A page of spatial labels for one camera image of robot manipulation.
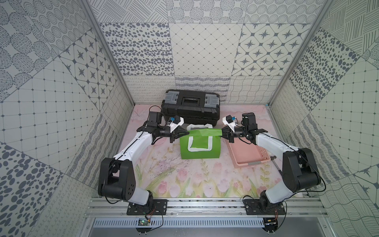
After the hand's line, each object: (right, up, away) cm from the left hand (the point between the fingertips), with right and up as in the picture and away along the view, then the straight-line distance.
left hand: (186, 129), depth 80 cm
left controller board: (-21, -45, -8) cm, 50 cm away
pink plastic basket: (+37, -16, +14) cm, 42 cm away
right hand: (+18, -3, +4) cm, 19 cm away
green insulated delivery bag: (+9, -7, +1) cm, 12 cm away
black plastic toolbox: (+5, +13, +16) cm, 21 cm away
